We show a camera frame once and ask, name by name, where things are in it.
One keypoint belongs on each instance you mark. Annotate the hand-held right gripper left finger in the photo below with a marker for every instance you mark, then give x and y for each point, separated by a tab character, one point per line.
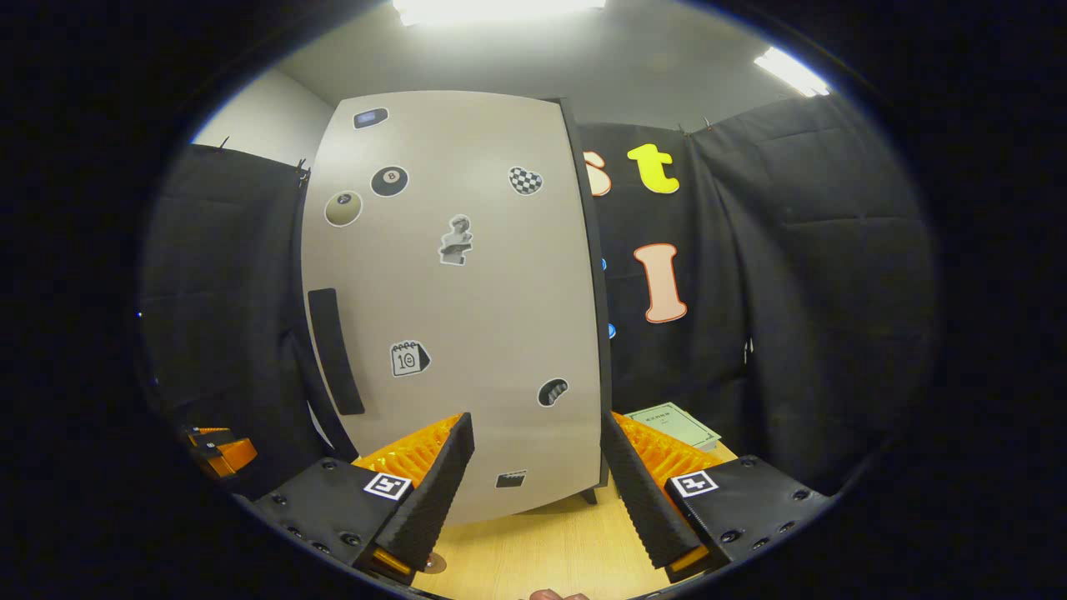
429	500

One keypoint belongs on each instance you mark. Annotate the dark grey cabinet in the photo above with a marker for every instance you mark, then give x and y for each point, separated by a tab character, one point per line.
604	375

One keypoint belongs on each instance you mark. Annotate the small round brown disc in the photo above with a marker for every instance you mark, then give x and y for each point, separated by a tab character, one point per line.
433	562

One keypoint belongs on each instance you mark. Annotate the grey cabinet door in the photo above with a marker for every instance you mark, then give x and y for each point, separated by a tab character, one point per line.
483	317

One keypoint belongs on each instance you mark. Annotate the black backdrop cloth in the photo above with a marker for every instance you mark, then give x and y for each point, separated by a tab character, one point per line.
834	292

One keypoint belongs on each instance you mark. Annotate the narrow ceiling light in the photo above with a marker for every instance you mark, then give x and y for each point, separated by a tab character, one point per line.
792	72

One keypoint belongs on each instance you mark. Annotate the wide ceiling light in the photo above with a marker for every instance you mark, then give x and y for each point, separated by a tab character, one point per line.
500	10

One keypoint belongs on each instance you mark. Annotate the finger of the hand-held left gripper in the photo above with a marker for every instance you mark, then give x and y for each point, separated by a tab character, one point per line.
233	454

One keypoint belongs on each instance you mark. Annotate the green book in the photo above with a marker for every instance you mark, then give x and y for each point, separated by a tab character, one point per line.
675	425

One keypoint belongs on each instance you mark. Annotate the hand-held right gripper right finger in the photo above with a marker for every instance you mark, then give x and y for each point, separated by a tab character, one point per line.
646	508

